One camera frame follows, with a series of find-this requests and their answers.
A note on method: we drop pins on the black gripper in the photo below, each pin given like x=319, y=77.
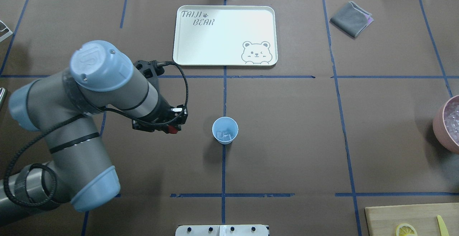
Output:
x=165, y=109

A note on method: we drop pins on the red strawberry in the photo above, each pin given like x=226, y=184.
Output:
x=172, y=130

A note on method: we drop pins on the clear ice cube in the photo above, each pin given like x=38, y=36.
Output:
x=224, y=135

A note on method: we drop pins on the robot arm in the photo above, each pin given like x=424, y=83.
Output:
x=67, y=161

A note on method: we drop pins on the light blue cup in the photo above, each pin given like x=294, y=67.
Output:
x=225, y=130

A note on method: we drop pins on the metal cup rack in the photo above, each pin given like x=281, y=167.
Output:
x=5, y=31

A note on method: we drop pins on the clear ice cubes pile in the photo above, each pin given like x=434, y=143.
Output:
x=451, y=120

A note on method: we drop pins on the cream bear tray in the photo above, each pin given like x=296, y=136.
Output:
x=225, y=35

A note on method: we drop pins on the grey folded cloth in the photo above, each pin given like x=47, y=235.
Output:
x=352, y=19

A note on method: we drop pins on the wooden cutting board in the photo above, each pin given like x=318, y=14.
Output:
x=384, y=220

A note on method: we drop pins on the lemon slices row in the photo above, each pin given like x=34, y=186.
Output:
x=405, y=229

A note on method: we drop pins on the pink bowl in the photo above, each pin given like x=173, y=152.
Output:
x=440, y=130

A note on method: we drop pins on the yellow plastic knife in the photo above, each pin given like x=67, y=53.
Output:
x=442, y=226

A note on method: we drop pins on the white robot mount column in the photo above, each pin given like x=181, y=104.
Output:
x=223, y=230

